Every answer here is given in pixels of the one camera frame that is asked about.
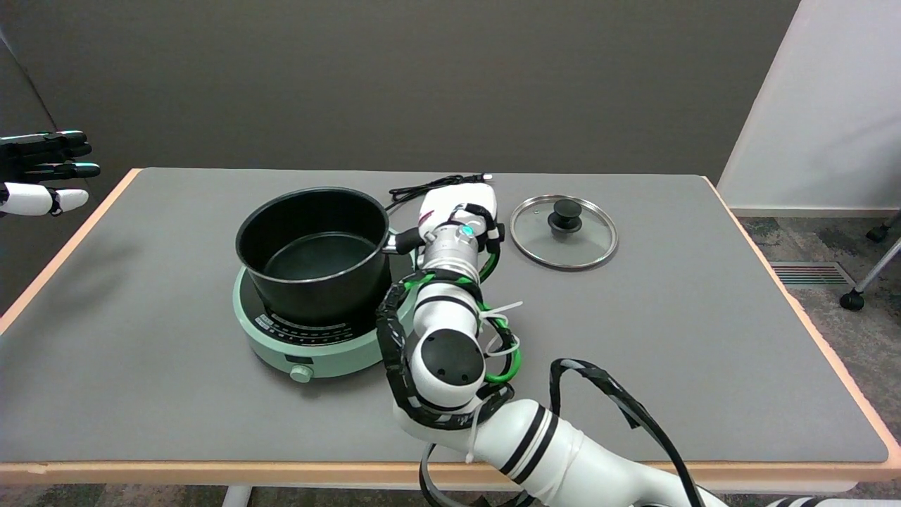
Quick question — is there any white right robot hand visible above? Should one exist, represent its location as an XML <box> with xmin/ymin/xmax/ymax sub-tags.
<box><xmin>418</xmin><ymin>182</ymin><xmax>502</xmax><ymax>244</ymax></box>

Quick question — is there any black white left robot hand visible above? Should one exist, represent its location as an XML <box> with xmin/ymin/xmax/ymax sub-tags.
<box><xmin>0</xmin><ymin>130</ymin><xmax>101</xmax><ymax>218</ymax></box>

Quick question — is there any black soup pot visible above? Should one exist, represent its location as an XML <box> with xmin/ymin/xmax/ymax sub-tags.
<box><xmin>235</xmin><ymin>187</ymin><xmax>427</xmax><ymax>327</ymax></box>

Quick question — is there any glass pot lid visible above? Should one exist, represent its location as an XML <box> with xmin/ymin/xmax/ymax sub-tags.
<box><xmin>509</xmin><ymin>195</ymin><xmax>619</xmax><ymax>272</ymax></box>

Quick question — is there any green induction cooker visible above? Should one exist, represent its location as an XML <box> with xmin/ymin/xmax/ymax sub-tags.
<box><xmin>232</xmin><ymin>248</ymin><xmax>423</xmax><ymax>385</ymax></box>

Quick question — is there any grey table mat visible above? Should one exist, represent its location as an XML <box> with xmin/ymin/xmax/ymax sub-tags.
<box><xmin>0</xmin><ymin>168</ymin><xmax>889</xmax><ymax>464</ymax></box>

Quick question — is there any floor vent grille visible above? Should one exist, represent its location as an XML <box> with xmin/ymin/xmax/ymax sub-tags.
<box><xmin>769</xmin><ymin>261</ymin><xmax>857</xmax><ymax>288</ymax></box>

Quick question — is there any grey chair leg with caster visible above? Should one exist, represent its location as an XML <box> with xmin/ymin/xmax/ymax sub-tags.
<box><xmin>840</xmin><ymin>238</ymin><xmax>901</xmax><ymax>312</ymax></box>
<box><xmin>867</xmin><ymin>210</ymin><xmax>901</xmax><ymax>243</ymax></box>

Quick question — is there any black power cord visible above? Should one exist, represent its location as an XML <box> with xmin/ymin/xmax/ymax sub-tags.
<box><xmin>384</xmin><ymin>173</ymin><xmax>493</xmax><ymax>213</ymax></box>

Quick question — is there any green robot cable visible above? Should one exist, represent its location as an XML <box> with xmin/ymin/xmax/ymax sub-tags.
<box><xmin>401</xmin><ymin>270</ymin><xmax>523</xmax><ymax>385</ymax></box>

